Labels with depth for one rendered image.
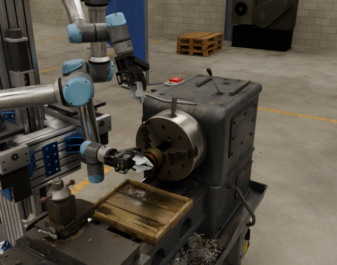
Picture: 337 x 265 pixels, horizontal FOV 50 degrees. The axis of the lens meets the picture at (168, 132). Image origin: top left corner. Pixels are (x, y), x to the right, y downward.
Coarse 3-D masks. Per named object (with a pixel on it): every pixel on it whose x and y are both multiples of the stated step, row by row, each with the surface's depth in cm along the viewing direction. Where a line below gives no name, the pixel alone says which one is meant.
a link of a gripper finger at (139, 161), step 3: (135, 156) 151; (132, 159) 150; (135, 159) 149; (138, 159) 149; (141, 159) 149; (144, 159) 149; (147, 159) 149; (138, 162) 147; (141, 162) 147; (144, 162) 147; (147, 162) 148; (150, 162) 148; (150, 165) 148
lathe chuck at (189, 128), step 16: (176, 112) 163; (160, 128) 159; (176, 128) 155; (192, 128) 158; (144, 144) 168; (160, 144) 168; (176, 144) 158; (192, 144) 154; (176, 160) 161; (192, 160) 156; (160, 176) 169; (176, 176) 164
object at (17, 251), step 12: (24, 240) 129; (12, 252) 126; (24, 252) 126; (36, 252) 124; (0, 264) 125; (12, 264) 121; (24, 264) 121; (36, 264) 122; (48, 264) 123; (60, 264) 119; (132, 264) 119; (144, 264) 119
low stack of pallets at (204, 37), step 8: (192, 32) 986; (200, 32) 987; (208, 32) 987; (184, 40) 929; (192, 40) 895; (200, 40) 930; (208, 40) 946; (216, 40) 937; (184, 48) 919; (192, 48) 903; (200, 48) 920; (208, 48) 907
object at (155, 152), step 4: (148, 148) 155; (152, 148) 154; (156, 148) 157; (144, 152) 153; (148, 152) 152; (152, 152) 152; (156, 152) 152; (160, 152) 153; (148, 156) 149; (152, 156) 150; (156, 156) 151; (160, 156) 153; (152, 160) 149; (156, 160) 152; (160, 160) 153; (152, 164) 150; (156, 164) 152; (160, 164) 155; (152, 168) 150
